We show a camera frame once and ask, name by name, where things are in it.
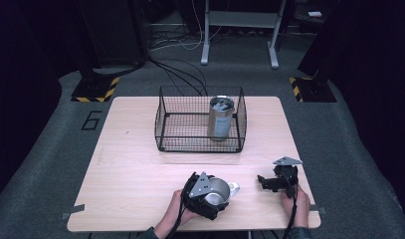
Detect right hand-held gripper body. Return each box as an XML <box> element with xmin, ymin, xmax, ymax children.
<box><xmin>272</xmin><ymin>155</ymin><xmax>304</xmax><ymax>199</ymax></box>

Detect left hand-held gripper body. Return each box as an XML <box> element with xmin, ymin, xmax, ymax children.
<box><xmin>180</xmin><ymin>171</ymin><xmax>224</xmax><ymax>218</ymax></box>

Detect steel mug with handle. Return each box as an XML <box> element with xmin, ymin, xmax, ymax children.
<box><xmin>203</xmin><ymin>177</ymin><xmax>241</xmax><ymax>207</ymax></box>

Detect black wire basket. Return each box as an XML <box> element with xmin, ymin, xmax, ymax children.
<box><xmin>154</xmin><ymin>85</ymin><xmax>248</xmax><ymax>154</ymax></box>

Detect steel tumbler with lid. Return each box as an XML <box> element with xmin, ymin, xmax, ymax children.
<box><xmin>206</xmin><ymin>95</ymin><xmax>236</xmax><ymax>141</ymax></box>

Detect person's left hand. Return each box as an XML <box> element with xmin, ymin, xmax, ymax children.
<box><xmin>161</xmin><ymin>189</ymin><xmax>200</xmax><ymax>232</ymax></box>

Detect person's right hand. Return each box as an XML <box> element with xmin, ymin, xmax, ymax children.
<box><xmin>280</xmin><ymin>183</ymin><xmax>311</xmax><ymax>229</ymax></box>

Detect grey tape strip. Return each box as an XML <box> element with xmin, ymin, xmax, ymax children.
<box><xmin>309</xmin><ymin>204</ymin><xmax>327</xmax><ymax>215</ymax></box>
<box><xmin>60</xmin><ymin>203</ymin><xmax>87</xmax><ymax>221</ymax></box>

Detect white metal stand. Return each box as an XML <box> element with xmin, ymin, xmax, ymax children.
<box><xmin>200</xmin><ymin>0</ymin><xmax>289</xmax><ymax>70</ymax></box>

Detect black cabinet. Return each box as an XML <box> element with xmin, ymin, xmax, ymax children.
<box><xmin>78</xmin><ymin>0</ymin><xmax>148</xmax><ymax>68</ymax></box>

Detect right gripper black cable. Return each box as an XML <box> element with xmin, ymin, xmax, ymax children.
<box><xmin>282</xmin><ymin>178</ymin><xmax>299</xmax><ymax>239</ymax></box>

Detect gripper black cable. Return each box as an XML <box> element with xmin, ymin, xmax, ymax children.
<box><xmin>282</xmin><ymin>178</ymin><xmax>299</xmax><ymax>239</ymax></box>
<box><xmin>164</xmin><ymin>195</ymin><xmax>188</xmax><ymax>239</ymax></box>

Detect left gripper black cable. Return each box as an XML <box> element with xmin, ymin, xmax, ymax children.
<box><xmin>164</xmin><ymin>195</ymin><xmax>188</xmax><ymax>239</ymax></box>

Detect black yellow striped base plate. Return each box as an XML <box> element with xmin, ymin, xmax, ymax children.
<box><xmin>289</xmin><ymin>76</ymin><xmax>337</xmax><ymax>104</ymax></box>
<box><xmin>71</xmin><ymin>76</ymin><xmax>120</xmax><ymax>104</ymax></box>

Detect black floor cables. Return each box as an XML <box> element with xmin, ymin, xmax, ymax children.
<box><xmin>146</xmin><ymin>56</ymin><xmax>209</xmax><ymax>98</ymax></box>

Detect white floor cable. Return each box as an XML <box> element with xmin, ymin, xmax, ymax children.
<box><xmin>149</xmin><ymin>0</ymin><xmax>224</xmax><ymax>53</ymax></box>

